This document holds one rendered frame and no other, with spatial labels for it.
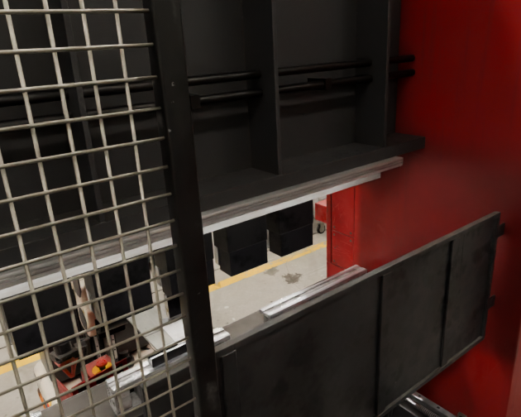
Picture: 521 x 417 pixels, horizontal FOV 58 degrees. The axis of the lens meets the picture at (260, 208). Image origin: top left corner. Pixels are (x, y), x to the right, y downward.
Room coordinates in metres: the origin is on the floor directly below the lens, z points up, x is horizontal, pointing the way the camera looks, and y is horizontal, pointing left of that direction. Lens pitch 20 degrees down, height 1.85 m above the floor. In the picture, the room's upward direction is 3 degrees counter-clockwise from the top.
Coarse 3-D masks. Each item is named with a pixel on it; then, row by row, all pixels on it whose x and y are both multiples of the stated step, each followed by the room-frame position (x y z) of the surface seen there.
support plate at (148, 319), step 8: (160, 304) 1.43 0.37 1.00; (144, 312) 1.39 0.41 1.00; (152, 312) 1.39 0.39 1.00; (128, 320) 1.36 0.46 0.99; (136, 320) 1.34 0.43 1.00; (144, 320) 1.34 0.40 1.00; (152, 320) 1.34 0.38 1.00; (144, 328) 1.29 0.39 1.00; (144, 336) 1.25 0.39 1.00; (152, 336) 1.25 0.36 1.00; (160, 336) 1.25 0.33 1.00; (168, 336) 1.24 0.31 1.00; (152, 344) 1.21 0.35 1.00; (160, 344) 1.20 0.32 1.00; (168, 344) 1.20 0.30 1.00
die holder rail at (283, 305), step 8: (344, 272) 1.65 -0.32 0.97; (352, 272) 1.65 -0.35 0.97; (360, 272) 1.65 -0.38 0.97; (320, 280) 1.60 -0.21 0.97; (328, 280) 1.60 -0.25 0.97; (336, 280) 1.59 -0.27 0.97; (344, 280) 1.59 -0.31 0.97; (304, 288) 1.55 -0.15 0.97; (312, 288) 1.54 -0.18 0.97; (320, 288) 1.54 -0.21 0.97; (328, 288) 1.54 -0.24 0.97; (288, 296) 1.49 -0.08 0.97; (296, 296) 1.50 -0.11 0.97; (304, 296) 1.49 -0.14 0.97; (312, 296) 1.49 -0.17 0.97; (272, 304) 1.44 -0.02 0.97; (280, 304) 1.45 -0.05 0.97; (288, 304) 1.44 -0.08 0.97; (296, 304) 1.45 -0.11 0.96; (264, 312) 1.40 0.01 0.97; (272, 312) 1.40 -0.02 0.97; (280, 312) 1.40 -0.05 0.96; (264, 320) 1.43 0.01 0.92
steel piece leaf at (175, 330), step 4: (164, 320) 1.31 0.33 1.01; (168, 320) 1.32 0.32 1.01; (180, 320) 1.33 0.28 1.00; (168, 324) 1.30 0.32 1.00; (172, 324) 1.30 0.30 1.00; (176, 324) 1.30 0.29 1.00; (180, 324) 1.30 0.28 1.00; (164, 328) 1.28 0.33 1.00; (168, 328) 1.28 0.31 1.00; (172, 328) 1.28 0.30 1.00; (176, 328) 1.28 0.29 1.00; (180, 328) 1.28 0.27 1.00; (168, 332) 1.26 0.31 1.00; (172, 332) 1.26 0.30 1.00; (176, 332) 1.26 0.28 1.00; (180, 332) 1.26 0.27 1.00; (172, 336) 1.24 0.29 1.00; (176, 336) 1.24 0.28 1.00; (180, 336) 1.24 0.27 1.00
